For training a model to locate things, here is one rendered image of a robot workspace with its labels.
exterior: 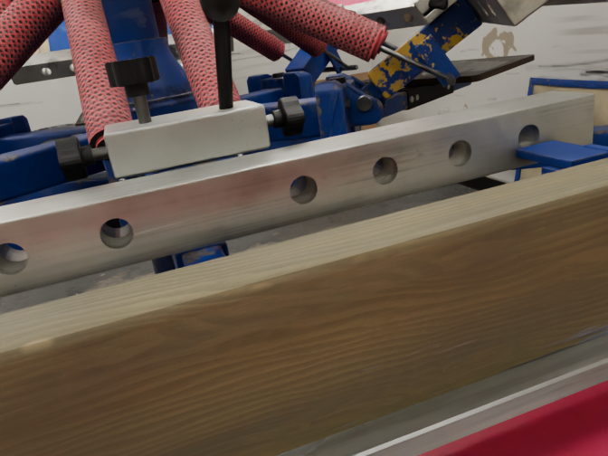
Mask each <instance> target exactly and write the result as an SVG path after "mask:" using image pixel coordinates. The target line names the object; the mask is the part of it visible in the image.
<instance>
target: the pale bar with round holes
mask: <svg viewBox="0 0 608 456"><path fill-rule="evenodd" d="M593 133H594V94H593V93H582V92H569V91H556V90H552V91H548V92H543V93H538V94H535V95H530V96H526V97H521V98H516V99H513V100H504V101H500V102H496V103H491V104H487V105H482V106H478V107H474V108H469V109H461V110H457V111H453V112H448V113H443V114H440V115H435V116H430V117H426V118H421V119H414V120H409V121H405V122H401V123H396V124H392V125H387V126H382V127H379V128H371V129H366V130H362V131H357V132H353V133H348V134H345V135H340V136H335V137H331V138H323V139H319V140H314V141H310V142H306V143H301V144H297V145H292V146H287V147H280V148H275V149H271V150H267V151H262V152H258V153H253V154H249V155H245V156H240V157H232V158H228V159H224V160H219V161H214V162H211V163H206V164H202V165H197V166H190V167H185V168H180V169H176V170H172V171H167V172H163V173H158V174H154V175H150V176H142V177H137V178H133V179H129V180H124V181H119V182H116V183H111V184H106V185H98V186H94V187H90V188H85V189H81V190H77V191H72V192H68V193H63V194H58V195H51V196H46V197H42V198H38V199H33V200H29V201H24V202H20V203H16V204H8V205H3V206H0V298H2V297H5V296H9V295H13V294H16V293H20V292H24V291H28V290H34V289H38V288H41V287H45V286H49V285H53V284H56V283H60V282H64V281H67V280H74V279H78V278H81V277H85V276H89V275H92V274H96V273H100V272H104V271H110V270H114V269H117V268H121V267H125V266H129V265H132V264H136V263H140V262H143V261H150V260H153V259H156V258H160V257H164V256H167V255H171V254H175V253H179V252H185V251H189V250H193V249H196V248H200V247H204V246H207V245H211V244H215V243H219V242H225V241H229V240H232V239H236V238H240V237H243V236H247V235H251V234H255V233H261V232H265V231H269V230H272V229H276V228H280V227H283V226H287V225H291V224H295V223H301V222H305V221H308V220H312V219H316V218H319V217H323V216H327V215H331V214H337V213H341V212H345V211H348V210H352V209H356V208H359V207H363V206H367V205H371V204H377V203H381V202H384V201H388V200H392V199H395V198H399V197H403V196H407V195H413V194H417V193H421V192H424V191H428V190H432V189H435V188H439V187H443V186H447V185H453V184H457V183H460V182H464V181H468V180H471V179H475V178H479V177H483V176H489V175H493V174H497V173H500V172H504V171H508V170H511V169H515V168H519V167H523V166H529V165H533V164H536V163H538V162H534V161H530V160H526V159H523V158H519V157H517V149H519V148H523V147H529V146H533V145H536V144H540V143H545V142H548V141H552V140H556V141H561V142H566V143H571V144H576V145H581V146H585V145H589V144H593ZM296 178H297V179H296ZM295 179H296V182H295V184H294V185H293V186H292V187H290V186H291V184H292V182H293V181H294V180H295ZM116 218H119V219H123V220H125V221H127V222H128V224H126V225H125V226H124V227H121V228H111V227H108V226H107V225H106V224H105V222H107V221H108V220H111V219H116ZM8 243H14V244H17V245H19V246H21V247H22V248H23V250H22V251H19V250H15V249H13V248H11V247H10V246H9V245H8Z"/></svg>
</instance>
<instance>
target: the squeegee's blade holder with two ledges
mask: <svg viewBox="0 0 608 456"><path fill-rule="evenodd" d="M607 380H608V334H606V335H603V336H600V337H597V338H594V339H591V340H589V341H586V342H584V343H582V344H579V345H576V346H573V347H569V348H567V349H565V350H562V351H559V352H556V353H554V354H552V355H549V356H545V357H542V358H539V359H538V360H535V361H532V362H529V363H527V364H524V365H522V366H518V367H515V368H512V369H510V370H508V371H505V372H503V373H500V374H497V375H494V376H491V377H488V378H486V379H483V380H480V381H478V382H476V383H473V384H470V385H466V386H463V387H461V388H459V389H456V390H453V391H450V392H449V393H446V394H442V395H439V396H436V397H433V398H432V399H429V400H426V401H423V402H421V403H418V404H415V405H412V406H409V407H406V408H404V409H402V410H399V411H397V412H394V413H390V414H388V415H385V416H382V417H380V418H377V419H374V420H372V421H370V422H367V423H362V424H360V425H358V426H355V427H353V428H350V429H347V430H344V431H343V432H338V433H336V434H333V435H330V436H328V437H326V438H323V439H320V440H317V441H315V442H311V443H309V444H306V445H303V446H300V447H298V448H296V449H293V450H291V451H286V452H283V453H282V454H279V455H276V456H417V455H420V454H422V453H425V452H427V451H431V450H433V449H436V448H438V447H441V446H443V445H445V444H447V443H450V442H454V441H456V440H459V439H460V438H463V437H465V436H468V435H470V434H473V433H475V432H479V431H481V430H484V429H486V428H489V427H490V426H493V425H495V424H498V423H502V422H504V421H506V420H508V419H511V418H513V417H516V416H518V415H521V414H523V413H526V412H529V411H532V410H534V409H537V408H538V407H541V406H543V405H546V404H550V403H552V402H554V401H556V400H559V399H561V398H564V397H566V396H568V395H570V394H574V393H577V392H580V391H582V390H584V389H586V388H589V387H591V386H594V385H598V384H600V383H602V382H604V381H607Z"/></svg>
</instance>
